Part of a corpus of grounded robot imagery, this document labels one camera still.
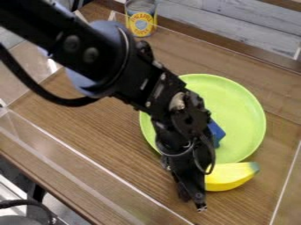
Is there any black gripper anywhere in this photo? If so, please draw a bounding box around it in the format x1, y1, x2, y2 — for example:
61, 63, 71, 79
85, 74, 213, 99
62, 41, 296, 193
160, 144, 217, 213

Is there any yellow toy banana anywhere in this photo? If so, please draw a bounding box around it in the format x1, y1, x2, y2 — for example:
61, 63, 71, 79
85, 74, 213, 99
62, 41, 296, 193
205, 162, 260, 192

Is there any green round plate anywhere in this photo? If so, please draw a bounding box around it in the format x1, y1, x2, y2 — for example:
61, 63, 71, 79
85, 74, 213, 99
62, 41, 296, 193
140, 73, 268, 164

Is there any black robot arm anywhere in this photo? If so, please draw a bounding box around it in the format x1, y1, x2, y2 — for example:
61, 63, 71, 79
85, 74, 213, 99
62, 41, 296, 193
0, 0, 216, 211

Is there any blue star-shaped block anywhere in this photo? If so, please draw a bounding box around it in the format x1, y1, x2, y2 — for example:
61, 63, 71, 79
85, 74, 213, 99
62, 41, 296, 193
209, 120, 226, 149

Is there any yellow labelled tin can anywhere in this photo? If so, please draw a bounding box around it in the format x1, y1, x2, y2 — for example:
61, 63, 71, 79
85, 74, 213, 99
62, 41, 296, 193
125, 0, 157, 38

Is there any clear acrylic tray enclosure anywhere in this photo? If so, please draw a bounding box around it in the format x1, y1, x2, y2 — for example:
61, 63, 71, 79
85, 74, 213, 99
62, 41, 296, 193
0, 10, 301, 225

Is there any black cable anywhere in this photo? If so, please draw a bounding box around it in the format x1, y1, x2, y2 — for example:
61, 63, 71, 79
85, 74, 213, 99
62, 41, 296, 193
0, 199, 54, 225

